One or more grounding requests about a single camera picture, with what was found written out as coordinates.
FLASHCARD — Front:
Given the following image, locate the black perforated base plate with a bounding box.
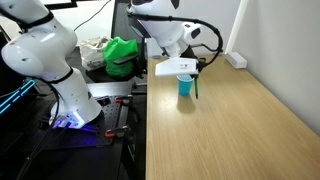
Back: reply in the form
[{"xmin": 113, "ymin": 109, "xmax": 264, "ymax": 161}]
[{"xmin": 44, "ymin": 103, "xmax": 128, "ymax": 150}]

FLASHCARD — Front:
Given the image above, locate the cyan lit computer case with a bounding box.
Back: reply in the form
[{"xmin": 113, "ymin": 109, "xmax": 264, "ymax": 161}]
[{"xmin": 0, "ymin": 80, "xmax": 35, "ymax": 114}]

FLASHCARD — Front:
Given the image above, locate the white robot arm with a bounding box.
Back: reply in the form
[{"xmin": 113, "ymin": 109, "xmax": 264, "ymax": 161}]
[{"xmin": 0, "ymin": 0, "xmax": 200, "ymax": 129}]

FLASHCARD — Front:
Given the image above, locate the dark green pen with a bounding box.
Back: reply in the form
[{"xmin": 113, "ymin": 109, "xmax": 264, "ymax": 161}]
[{"xmin": 194, "ymin": 79, "xmax": 198, "ymax": 99}]

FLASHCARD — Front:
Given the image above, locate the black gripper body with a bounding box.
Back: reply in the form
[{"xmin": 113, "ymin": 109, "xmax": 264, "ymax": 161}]
[{"xmin": 181, "ymin": 47, "xmax": 206, "ymax": 72}]

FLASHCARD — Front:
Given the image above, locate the white box on table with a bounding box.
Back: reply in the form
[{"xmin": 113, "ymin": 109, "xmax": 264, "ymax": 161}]
[{"xmin": 225, "ymin": 52, "xmax": 247, "ymax": 69}]

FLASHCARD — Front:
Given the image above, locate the orange clamp front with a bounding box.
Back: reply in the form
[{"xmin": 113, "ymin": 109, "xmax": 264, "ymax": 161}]
[{"xmin": 104, "ymin": 125, "xmax": 130, "ymax": 138}]

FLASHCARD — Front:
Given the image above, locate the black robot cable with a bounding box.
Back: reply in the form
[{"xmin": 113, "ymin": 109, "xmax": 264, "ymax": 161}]
[{"xmin": 126, "ymin": 11, "xmax": 224, "ymax": 70}]

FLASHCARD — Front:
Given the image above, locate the orange clamp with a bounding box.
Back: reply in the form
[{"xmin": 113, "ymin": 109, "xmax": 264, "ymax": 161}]
[
  {"xmin": 104, "ymin": 125, "xmax": 130, "ymax": 138},
  {"xmin": 114, "ymin": 95, "xmax": 133, "ymax": 103}
]

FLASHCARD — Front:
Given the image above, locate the orange clamp rear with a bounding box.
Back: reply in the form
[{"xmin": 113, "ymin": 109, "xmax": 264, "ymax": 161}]
[{"xmin": 114, "ymin": 95, "xmax": 133, "ymax": 103}]

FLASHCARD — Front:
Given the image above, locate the black office chair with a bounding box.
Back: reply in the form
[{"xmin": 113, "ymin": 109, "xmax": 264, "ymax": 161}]
[{"xmin": 86, "ymin": 0, "xmax": 147, "ymax": 83}]

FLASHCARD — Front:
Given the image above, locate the white printed bag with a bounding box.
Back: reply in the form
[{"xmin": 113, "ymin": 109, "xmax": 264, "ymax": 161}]
[{"xmin": 80, "ymin": 36, "xmax": 111, "ymax": 71}]

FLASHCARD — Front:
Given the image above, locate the green plastic bag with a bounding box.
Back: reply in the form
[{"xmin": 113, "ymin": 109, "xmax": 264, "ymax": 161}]
[{"xmin": 103, "ymin": 37, "xmax": 138, "ymax": 77}]

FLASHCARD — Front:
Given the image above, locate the blue plastic cup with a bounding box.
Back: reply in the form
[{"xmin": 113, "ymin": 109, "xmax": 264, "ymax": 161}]
[{"xmin": 177, "ymin": 75, "xmax": 193, "ymax": 96}]

